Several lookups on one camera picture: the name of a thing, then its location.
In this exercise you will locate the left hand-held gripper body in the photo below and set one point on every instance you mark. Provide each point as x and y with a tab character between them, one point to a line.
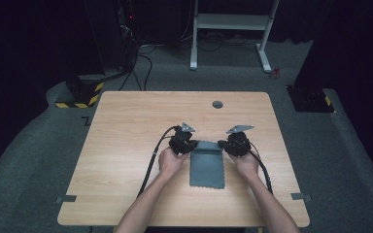
179	142

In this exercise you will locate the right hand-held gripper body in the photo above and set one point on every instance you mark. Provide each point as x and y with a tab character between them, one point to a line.
239	145

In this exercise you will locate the grey cloth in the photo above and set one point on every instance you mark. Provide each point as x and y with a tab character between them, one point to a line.
207	168

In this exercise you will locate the person's right hand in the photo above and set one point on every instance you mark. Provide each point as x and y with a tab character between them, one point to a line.
246	166

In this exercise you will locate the person's left hand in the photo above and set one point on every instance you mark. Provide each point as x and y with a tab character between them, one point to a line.
170	163

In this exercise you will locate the grey tape strip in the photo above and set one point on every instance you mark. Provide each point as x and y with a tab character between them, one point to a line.
66	198
301	196

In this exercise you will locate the small red object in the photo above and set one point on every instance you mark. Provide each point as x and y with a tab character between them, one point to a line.
275	73

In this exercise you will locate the black stand base yellow mark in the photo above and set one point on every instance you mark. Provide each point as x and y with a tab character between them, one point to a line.
309	100

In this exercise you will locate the black yellow striped stand base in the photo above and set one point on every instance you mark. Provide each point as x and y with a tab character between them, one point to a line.
83	92

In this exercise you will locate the dark equipment rack red light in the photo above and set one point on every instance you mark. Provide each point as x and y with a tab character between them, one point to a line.
128	29

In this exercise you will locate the white metal stand frame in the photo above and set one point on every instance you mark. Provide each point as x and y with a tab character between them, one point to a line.
230	22

